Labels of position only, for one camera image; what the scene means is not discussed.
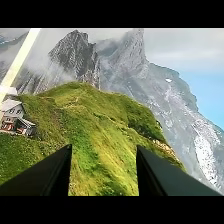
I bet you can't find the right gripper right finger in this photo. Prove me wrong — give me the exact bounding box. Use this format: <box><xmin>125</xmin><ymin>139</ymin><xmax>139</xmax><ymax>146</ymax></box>
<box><xmin>136</xmin><ymin>145</ymin><xmax>222</xmax><ymax>197</ymax></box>

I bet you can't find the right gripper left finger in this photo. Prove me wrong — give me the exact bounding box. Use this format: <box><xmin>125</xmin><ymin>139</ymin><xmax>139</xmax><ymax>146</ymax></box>
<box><xmin>0</xmin><ymin>143</ymin><xmax>73</xmax><ymax>197</ymax></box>

